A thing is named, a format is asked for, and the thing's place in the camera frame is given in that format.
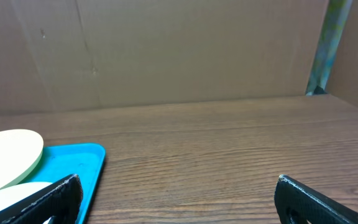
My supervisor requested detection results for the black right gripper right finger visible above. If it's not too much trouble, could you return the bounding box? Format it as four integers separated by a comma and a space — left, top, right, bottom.
274, 175, 358, 224

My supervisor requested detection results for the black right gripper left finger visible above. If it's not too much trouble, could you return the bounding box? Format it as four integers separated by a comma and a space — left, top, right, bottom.
0, 174, 83, 224

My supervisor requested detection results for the teal plastic tray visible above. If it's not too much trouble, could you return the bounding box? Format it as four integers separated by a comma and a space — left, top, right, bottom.
21, 143, 106, 224

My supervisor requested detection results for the light blue plate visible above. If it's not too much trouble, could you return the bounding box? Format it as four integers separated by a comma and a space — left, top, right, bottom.
0, 182, 52, 211

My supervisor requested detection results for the yellow-green plate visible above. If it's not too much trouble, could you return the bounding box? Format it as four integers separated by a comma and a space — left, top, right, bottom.
0, 129, 44, 190

